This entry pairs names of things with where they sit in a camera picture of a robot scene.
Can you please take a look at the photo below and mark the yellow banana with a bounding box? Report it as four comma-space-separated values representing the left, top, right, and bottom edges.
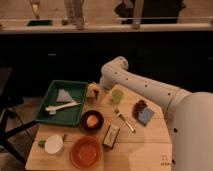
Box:
87, 83, 99, 98

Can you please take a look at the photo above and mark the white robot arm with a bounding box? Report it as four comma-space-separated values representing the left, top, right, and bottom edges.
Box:
100, 56, 213, 171

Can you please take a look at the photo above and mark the dark bowl with orange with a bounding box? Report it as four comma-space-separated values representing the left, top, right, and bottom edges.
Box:
80, 110, 104, 134

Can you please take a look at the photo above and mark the red bowl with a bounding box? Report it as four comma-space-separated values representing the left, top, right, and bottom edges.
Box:
69, 136, 101, 170

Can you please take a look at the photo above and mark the green plastic cup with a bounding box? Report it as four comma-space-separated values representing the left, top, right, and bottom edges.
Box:
112, 89, 123, 104

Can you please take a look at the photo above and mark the brown grape bunch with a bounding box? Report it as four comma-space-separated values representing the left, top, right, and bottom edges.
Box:
132, 100, 147, 118

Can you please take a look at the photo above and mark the green plastic tray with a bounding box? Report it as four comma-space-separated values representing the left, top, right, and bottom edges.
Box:
36, 80, 88, 127

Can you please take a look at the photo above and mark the grey folded cloth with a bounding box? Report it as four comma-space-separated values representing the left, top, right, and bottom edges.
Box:
56, 89, 73, 102

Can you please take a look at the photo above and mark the black white small box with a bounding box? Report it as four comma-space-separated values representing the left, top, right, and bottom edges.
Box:
103, 124, 120, 149

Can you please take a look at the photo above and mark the blue sponge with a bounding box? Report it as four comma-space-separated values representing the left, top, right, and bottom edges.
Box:
137, 107, 154, 126

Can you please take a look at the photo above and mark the white spatula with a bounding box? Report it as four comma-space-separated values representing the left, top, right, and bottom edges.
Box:
45, 102, 81, 112

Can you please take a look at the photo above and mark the white cup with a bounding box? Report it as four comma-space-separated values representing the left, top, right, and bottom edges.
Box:
44, 135, 63, 155

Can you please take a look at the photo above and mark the green lime piece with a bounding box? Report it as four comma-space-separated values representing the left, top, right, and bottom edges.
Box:
38, 140, 46, 148

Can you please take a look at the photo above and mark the black chair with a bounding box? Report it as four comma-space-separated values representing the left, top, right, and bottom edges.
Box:
0, 68, 37, 165

